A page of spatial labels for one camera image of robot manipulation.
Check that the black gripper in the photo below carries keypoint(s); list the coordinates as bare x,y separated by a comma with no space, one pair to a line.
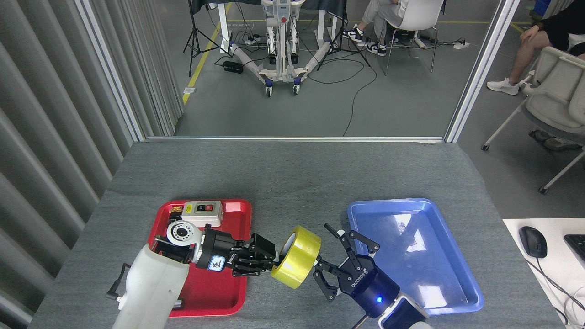
370,290
219,246

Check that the yellow tape roll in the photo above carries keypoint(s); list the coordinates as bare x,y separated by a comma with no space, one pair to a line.
301,256

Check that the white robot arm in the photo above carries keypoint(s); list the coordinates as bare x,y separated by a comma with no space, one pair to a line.
151,288
406,317

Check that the red plastic tray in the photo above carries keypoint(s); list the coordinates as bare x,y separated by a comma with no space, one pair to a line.
215,292

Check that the blue plastic tray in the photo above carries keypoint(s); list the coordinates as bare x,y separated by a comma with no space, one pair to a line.
411,256

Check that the white wheeled stand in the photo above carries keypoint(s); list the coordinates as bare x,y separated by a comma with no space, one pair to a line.
283,73

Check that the black computer mouse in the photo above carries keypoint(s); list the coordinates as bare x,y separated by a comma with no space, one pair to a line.
533,242

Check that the black power adapter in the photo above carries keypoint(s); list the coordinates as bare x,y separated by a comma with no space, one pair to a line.
233,67

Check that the white side desk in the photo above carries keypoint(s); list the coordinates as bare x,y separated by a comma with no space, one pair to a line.
557,269

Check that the black tripod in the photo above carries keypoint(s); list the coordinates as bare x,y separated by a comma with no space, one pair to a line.
196,27
342,32

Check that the black keyboard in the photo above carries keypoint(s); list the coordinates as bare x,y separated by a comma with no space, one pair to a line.
577,246

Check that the white power strip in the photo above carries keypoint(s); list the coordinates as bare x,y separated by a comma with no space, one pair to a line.
461,45

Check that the person on white chair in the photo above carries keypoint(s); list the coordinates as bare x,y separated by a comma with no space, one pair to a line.
377,11

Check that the white chair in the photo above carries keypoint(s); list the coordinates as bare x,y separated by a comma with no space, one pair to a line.
418,16

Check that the grey chair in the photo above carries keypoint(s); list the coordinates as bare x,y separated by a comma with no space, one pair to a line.
555,96

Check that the person in black top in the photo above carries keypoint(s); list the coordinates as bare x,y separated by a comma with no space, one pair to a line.
562,23

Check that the grey push button switch box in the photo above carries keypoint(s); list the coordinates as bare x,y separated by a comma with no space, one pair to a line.
201,212

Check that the silver frame rail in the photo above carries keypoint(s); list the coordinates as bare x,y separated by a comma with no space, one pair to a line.
297,138

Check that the silver frame post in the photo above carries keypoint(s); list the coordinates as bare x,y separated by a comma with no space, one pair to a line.
110,68
481,68

